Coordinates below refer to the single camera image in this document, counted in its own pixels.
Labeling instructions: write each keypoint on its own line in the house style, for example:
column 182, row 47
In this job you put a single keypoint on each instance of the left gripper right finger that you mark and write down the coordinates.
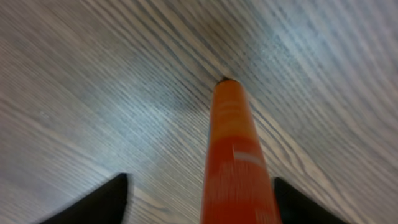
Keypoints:
column 296, row 208

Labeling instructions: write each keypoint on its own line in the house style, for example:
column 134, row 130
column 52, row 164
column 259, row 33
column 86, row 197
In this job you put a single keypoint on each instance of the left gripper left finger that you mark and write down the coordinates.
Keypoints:
column 105, row 205

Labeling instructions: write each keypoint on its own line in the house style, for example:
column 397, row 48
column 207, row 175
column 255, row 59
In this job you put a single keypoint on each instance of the orange tablet tube white cap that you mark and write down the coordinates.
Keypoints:
column 237, row 187

